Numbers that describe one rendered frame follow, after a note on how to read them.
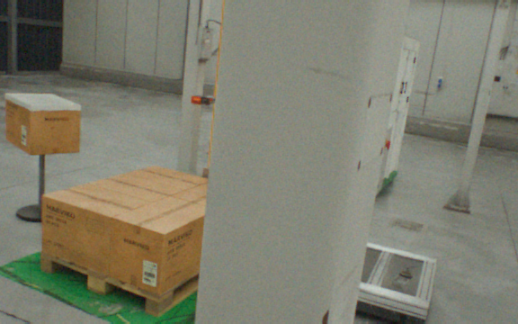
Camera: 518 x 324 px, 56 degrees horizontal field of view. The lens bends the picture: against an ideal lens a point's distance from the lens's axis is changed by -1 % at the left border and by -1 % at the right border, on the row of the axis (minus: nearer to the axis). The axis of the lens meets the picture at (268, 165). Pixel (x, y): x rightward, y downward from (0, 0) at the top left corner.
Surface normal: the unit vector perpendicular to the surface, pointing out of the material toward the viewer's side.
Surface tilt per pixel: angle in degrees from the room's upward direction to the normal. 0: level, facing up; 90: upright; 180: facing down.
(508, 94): 90
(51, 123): 90
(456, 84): 90
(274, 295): 90
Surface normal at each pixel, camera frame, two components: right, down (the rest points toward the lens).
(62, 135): 0.69, 0.25
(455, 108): -0.37, 0.18
